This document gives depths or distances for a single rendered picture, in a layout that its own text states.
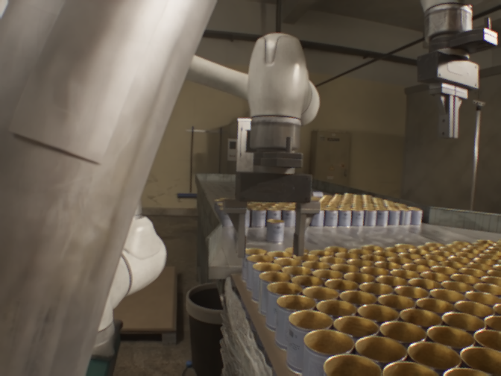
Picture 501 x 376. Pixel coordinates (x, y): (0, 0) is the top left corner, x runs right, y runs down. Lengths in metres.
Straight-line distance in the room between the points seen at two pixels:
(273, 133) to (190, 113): 6.88
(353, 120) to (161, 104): 8.26
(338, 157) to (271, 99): 7.22
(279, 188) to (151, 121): 0.45
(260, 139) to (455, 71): 0.39
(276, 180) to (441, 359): 0.37
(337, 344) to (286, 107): 0.38
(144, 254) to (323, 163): 6.85
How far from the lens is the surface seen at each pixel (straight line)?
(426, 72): 0.69
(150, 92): 0.16
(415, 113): 4.68
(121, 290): 0.91
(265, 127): 0.58
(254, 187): 0.58
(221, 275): 1.02
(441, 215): 1.98
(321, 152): 7.61
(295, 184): 0.60
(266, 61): 0.60
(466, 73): 0.75
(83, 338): 0.19
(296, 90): 0.59
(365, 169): 8.57
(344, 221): 1.66
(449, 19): 0.73
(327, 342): 0.53
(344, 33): 8.74
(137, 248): 0.95
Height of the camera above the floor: 1.41
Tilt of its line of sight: 6 degrees down
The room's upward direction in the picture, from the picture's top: 3 degrees clockwise
